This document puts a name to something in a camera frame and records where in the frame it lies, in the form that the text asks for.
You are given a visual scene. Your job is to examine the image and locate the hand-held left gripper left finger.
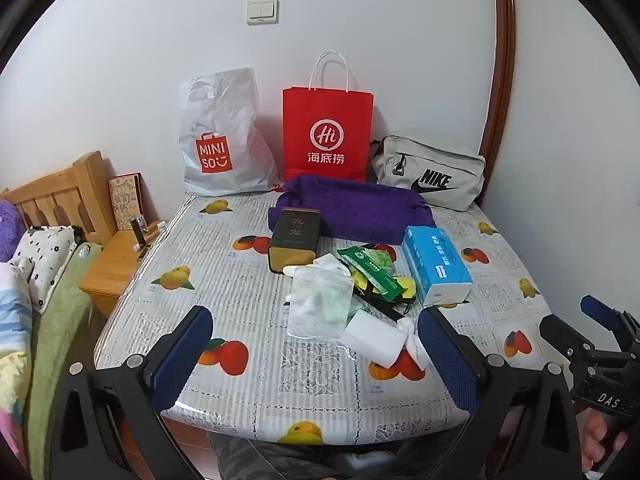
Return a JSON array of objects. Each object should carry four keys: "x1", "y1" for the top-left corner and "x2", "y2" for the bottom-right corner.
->
[{"x1": 48, "y1": 305, "x2": 214, "y2": 480}]

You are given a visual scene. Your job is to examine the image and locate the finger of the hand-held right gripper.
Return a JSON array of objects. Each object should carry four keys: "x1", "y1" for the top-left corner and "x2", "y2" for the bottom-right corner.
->
[
  {"x1": 580, "y1": 295, "x2": 640, "y2": 348},
  {"x1": 539, "y1": 313, "x2": 596, "y2": 376}
]

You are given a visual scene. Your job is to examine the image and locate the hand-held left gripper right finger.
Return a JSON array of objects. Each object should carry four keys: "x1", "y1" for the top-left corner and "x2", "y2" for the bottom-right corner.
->
[{"x1": 416, "y1": 306, "x2": 585, "y2": 480}]

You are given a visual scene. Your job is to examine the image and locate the white knit glove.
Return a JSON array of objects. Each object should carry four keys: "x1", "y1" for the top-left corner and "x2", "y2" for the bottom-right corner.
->
[
  {"x1": 282, "y1": 253, "x2": 353, "y2": 281},
  {"x1": 395, "y1": 316, "x2": 429, "y2": 375}
]

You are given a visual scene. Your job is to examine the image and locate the white sponge block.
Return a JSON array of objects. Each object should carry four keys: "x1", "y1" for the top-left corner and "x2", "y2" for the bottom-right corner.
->
[{"x1": 341, "y1": 310, "x2": 407, "y2": 362}]

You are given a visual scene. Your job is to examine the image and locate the yellow and black pouch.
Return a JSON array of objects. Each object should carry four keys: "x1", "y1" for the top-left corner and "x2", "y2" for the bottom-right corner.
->
[{"x1": 350, "y1": 267, "x2": 418, "y2": 320}]

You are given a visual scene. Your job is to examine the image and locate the green sachet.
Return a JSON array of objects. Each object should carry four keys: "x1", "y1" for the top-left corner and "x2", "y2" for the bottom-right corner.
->
[{"x1": 336, "y1": 246, "x2": 411, "y2": 302}]

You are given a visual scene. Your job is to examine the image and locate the light green packet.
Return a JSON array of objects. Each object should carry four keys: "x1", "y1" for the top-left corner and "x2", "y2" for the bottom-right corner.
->
[{"x1": 364, "y1": 246, "x2": 398, "y2": 273}]

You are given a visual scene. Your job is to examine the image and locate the clear mesh pouch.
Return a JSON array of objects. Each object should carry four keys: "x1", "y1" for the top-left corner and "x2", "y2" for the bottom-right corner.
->
[{"x1": 286, "y1": 265, "x2": 355, "y2": 339}]

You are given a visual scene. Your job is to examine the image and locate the purple fabric storage basket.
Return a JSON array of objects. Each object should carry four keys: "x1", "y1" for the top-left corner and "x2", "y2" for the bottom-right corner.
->
[{"x1": 267, "y1": 175, "x2": 437, "y2": 246}]

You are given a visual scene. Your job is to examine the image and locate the person's right hand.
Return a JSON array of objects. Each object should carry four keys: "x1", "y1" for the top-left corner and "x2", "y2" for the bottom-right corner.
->
[{"x1": 581, "y1": 406, "x2": 632, "y2": 476}]

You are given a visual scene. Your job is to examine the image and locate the blue tissue pack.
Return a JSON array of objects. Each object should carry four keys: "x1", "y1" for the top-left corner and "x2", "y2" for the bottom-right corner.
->
[{"x1": 402, "y1": 225, "x2": 474, "y2": 307}]

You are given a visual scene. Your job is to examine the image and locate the wooden bedside table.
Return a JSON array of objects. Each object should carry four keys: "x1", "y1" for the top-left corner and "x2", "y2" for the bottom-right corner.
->
[{"x1": 79, "y1": 220, "x2": 173, "y2": 318}]

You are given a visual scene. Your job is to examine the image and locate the green blanket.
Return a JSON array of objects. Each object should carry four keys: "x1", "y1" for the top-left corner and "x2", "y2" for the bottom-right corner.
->
[{"x1": 22, "y1": 242, "x2": 108, "y2": 471}]

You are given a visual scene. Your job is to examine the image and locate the dark small bottle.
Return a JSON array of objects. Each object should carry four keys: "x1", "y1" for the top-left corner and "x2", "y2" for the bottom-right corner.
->
[{"x1": 131, "y1": 216, "x2": 151, "y2": 251}]

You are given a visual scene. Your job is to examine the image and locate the dark tea tin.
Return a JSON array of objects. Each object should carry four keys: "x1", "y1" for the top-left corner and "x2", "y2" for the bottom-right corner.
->
[{"x1": 267, "y1": 207, "x2": 322, "y2": 275}]

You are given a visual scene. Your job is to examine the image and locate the patterned notebook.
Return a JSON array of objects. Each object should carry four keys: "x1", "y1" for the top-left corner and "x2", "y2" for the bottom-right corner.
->
[{"x1": 108, "y1": 173, "x2": 148, "y2": 231}]

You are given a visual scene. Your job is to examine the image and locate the white pillow black dots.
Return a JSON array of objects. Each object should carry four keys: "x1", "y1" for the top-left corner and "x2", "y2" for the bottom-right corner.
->
[{"x1": 10, "y1": 225, "x2": 83, "y2": 313}]

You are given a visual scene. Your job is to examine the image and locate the colourful striped blanket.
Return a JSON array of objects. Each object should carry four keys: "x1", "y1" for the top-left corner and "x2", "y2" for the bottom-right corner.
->
[{"x1": 0, "y1": 260, "x2": 33, "y2": 466}]

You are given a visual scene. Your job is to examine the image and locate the wooden bed headboard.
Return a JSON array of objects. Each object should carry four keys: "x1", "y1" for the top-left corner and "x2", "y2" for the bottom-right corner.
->
[{"x1": 0, "y1": 150, "x2": 118, "y2": 246}]

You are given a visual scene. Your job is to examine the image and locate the grey waist bag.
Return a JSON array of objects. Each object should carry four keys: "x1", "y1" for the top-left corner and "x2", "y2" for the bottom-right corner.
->
[{"x1": 370, "y1": 135, "x2": 487, "y2": 212}]

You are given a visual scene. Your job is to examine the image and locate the purple plush toy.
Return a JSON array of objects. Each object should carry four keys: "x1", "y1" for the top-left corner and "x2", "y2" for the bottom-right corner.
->
[{"x1": 0, "y1": 200, "x2": 26, "y2": 263}]

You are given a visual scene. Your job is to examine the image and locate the white plastic shopping bag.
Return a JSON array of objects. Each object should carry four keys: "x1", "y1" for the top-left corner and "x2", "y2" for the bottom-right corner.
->
[{"x1": 179, "y1": 67, "x2": 278, "y2": 197}]

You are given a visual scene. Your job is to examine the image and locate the red paper bag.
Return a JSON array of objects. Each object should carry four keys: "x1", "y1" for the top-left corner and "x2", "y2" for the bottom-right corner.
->
[{"x1": 282, "y1": 51, "x2": 375, "y2": 186}]

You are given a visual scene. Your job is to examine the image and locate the wooden door frame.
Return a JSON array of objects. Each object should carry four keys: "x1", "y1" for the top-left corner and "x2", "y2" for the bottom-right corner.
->
[{"x1": 477, "y1": 0, "x2": 517, "y2": 206}]

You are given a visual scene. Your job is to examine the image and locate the white light switch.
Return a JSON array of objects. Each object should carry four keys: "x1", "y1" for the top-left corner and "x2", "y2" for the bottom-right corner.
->
[{"x1": 246, "y1": 0, "x2": 280, "y2": 26}]

